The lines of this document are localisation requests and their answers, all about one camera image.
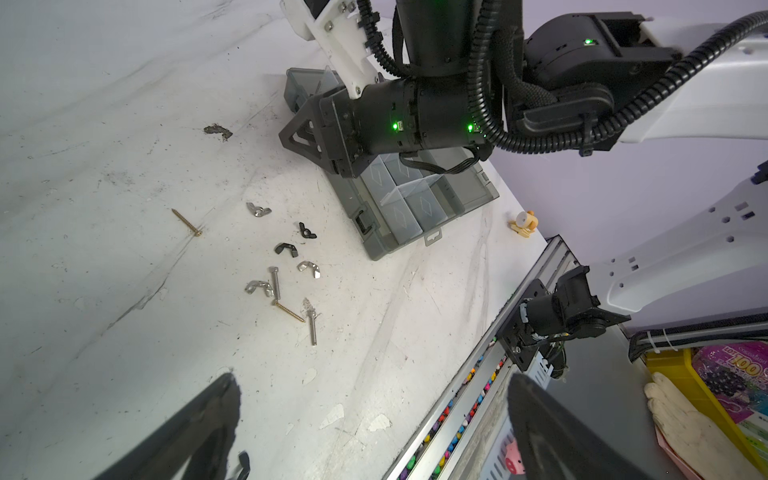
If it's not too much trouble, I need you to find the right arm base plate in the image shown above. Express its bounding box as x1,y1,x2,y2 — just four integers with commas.
497,266,607,379

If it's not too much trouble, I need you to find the small dark metal piece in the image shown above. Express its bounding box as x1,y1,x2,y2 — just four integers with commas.
203,123,233,142

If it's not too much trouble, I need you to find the white work glove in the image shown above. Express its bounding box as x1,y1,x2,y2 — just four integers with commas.
644,372,764,479

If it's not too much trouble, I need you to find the silver machine screw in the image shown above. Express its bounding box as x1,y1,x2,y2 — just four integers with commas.
268,266,281,302
303,298,318,347

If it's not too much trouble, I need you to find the grey plastic organizer box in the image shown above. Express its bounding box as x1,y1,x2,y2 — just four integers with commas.
283,67,501,262

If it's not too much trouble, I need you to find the yellow plastic bin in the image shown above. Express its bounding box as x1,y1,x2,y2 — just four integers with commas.
645,349,767,477

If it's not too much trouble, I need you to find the silver wing nut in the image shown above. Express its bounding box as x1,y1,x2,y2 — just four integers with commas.
246,202,272,218
297,260,321,279
244,280,274,297

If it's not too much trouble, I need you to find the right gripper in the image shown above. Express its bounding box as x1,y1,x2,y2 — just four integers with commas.
279,77,486,177

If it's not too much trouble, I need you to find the yellow toy figure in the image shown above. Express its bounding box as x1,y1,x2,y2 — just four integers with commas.
508,211,539,238

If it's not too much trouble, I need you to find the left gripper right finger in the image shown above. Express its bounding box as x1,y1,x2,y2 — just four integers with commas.
507,374,649,480

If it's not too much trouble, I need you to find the brass wood screw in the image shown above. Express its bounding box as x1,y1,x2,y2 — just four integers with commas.
171,208,202,237

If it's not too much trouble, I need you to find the pink small object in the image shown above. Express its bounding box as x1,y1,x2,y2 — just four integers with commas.
504,439,525,475

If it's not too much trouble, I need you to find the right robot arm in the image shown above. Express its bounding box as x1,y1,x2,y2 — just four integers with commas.
280,1,767,371

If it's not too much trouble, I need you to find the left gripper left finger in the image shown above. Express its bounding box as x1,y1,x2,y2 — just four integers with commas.
97,373,241,479

